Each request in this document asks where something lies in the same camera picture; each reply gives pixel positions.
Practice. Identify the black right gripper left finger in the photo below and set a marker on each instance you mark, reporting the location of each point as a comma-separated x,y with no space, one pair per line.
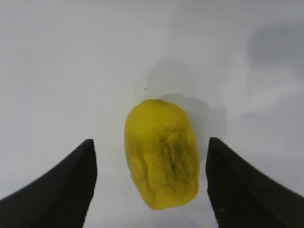
58,199

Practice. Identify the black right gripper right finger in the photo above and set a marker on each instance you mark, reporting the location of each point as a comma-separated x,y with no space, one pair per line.
243,197

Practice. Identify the yellow lemon-shaped item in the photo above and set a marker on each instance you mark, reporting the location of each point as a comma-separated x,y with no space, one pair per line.
162,154

